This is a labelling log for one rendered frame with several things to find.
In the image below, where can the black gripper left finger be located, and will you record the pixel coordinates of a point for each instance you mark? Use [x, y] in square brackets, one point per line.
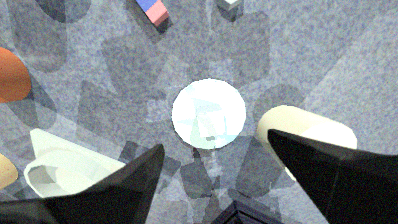
[124, 197]

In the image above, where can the pink and blue eraser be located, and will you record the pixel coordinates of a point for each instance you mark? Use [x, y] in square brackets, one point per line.
[154, 9]

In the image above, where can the orange cylinder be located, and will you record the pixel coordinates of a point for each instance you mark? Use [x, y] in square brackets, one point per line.
[15, 82]

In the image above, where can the white round dish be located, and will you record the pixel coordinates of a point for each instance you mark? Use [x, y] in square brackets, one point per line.
[203, 93]

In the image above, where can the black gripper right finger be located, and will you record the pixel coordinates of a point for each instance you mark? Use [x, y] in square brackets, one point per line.
[349, 186]

